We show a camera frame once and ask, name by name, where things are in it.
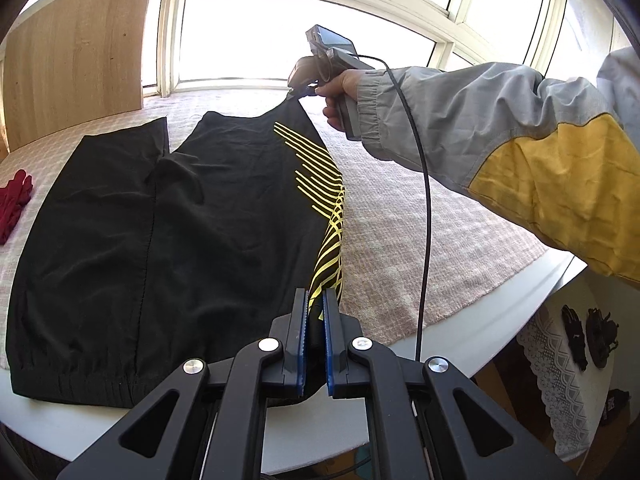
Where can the light wooden board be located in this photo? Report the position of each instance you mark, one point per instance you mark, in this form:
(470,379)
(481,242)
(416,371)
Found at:
(75,60)

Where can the dark red garment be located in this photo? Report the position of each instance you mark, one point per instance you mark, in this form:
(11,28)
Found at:
(12,205)

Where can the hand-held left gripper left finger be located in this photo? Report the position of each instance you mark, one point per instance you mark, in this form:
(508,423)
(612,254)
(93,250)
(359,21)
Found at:
(300,340)

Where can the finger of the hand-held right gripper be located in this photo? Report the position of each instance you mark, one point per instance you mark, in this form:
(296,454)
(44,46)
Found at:
(302,92)

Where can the person's right hand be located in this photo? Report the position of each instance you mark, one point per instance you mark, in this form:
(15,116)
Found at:
(345,82)

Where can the person's right forearm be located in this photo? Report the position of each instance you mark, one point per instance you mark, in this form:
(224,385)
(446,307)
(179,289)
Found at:
(475,110)

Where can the dark shoe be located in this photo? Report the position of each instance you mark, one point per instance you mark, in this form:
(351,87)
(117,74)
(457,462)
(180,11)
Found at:
(574,335)
(600,335)

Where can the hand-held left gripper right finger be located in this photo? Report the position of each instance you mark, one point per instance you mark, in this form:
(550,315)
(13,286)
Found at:
(330,345)

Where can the white lace cloth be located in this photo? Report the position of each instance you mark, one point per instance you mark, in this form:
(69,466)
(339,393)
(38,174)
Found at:
(555,385)

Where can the white window frame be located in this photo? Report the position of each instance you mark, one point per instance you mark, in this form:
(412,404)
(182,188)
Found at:
(170,35)

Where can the plaid blanket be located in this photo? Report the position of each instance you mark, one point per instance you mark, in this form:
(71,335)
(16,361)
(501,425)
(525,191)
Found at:
(400,240)

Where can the black bag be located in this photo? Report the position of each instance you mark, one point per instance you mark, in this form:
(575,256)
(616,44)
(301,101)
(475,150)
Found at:
(615,407)

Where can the black pants with yellow stripes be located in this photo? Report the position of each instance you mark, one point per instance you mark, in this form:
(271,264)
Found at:
(225,210)

